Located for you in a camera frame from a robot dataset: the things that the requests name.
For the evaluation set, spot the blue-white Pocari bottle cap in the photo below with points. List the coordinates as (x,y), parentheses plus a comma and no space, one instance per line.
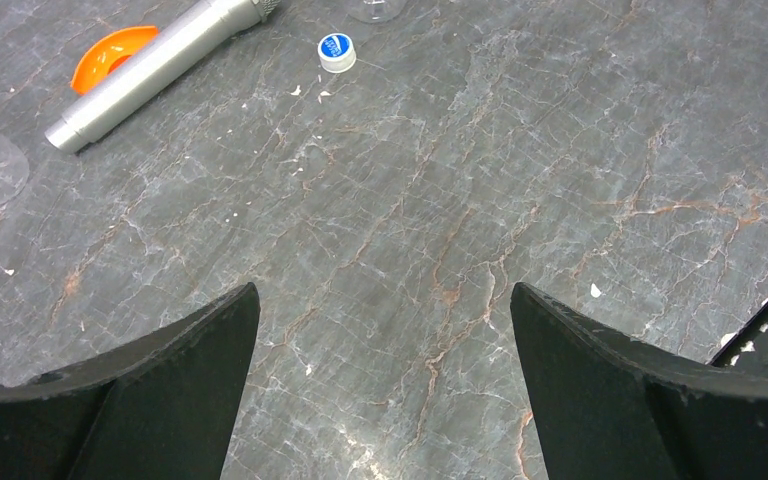
(336,53)

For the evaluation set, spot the orange curved pipe piece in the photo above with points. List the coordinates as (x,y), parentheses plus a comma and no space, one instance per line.
(106,55)

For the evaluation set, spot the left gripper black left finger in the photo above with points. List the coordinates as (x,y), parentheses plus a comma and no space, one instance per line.
(162,406)

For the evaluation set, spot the blue labelled Pocari bottle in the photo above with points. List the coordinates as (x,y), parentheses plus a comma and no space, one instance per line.
(374,11)

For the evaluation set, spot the silver microphone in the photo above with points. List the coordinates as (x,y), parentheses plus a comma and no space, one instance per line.
(176,49)

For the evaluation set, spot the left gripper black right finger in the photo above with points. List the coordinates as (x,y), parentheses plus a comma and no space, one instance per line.
(609,406)

